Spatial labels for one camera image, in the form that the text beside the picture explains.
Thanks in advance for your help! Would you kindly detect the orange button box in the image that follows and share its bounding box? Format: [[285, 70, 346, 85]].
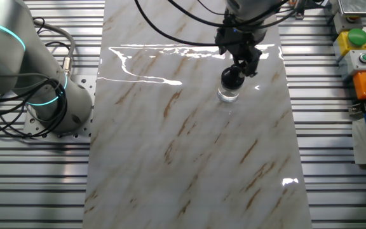
[[353, 70, 366, 101]]

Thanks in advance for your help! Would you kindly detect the yellow box green mushroom button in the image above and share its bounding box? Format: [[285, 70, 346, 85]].
[[332, 27, 366, 63]]

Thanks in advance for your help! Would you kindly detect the aluminium pole with foot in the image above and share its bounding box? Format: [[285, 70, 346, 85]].
[[292, 0, 308, 20]]

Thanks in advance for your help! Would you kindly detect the white marble pattern board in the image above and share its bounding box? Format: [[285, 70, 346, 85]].
[[81, 0, 313, 229]]

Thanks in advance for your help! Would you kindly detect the grey box red button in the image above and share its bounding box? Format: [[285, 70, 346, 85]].
[[333, 12, 364, 35]]

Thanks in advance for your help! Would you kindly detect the clear glass jar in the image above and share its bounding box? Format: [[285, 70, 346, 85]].
[[217, 86, 240, 103]]

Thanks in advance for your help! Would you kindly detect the perforated robot base plate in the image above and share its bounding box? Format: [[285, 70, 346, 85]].
[[22, 74, 97, 140]]

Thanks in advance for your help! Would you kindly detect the grey box green button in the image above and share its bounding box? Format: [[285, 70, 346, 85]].
[[338, 50, 366, 82]]

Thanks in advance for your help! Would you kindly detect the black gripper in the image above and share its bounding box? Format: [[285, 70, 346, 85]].
[[215, 24, 269, 78]]

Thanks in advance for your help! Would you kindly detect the thick grey robot cable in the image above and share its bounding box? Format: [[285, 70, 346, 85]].
[[32, 18, 76, 78]]

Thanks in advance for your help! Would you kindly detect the silver metal plate box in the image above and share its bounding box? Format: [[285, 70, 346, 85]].
[[337, 0, 366, 17]]

